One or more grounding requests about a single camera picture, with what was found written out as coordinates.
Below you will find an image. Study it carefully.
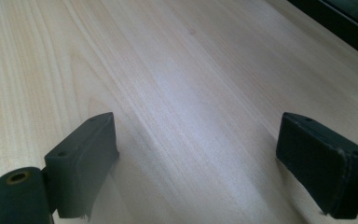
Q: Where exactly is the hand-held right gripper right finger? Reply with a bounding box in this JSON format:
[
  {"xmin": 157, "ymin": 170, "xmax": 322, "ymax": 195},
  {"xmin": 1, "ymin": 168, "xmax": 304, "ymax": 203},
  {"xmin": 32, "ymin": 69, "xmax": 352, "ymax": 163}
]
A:
[{"xmin": 275, "ymin": 111, "xmax": 358, "ymax": 219}]

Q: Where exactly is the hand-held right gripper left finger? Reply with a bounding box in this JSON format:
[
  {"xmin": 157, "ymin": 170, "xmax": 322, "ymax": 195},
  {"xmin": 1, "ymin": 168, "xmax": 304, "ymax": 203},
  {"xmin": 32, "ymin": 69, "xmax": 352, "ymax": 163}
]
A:
[{"xmin": 44, "ymin": 111, "xmax": 120, "ymax": 219}]

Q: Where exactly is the red and black shoe rack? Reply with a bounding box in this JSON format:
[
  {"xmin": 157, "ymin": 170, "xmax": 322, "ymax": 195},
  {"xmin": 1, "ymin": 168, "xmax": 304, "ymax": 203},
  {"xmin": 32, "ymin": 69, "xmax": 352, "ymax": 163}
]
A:
[{"xmin": 287, "ymin": 0, "xmax": 358, "ymax": 64}]

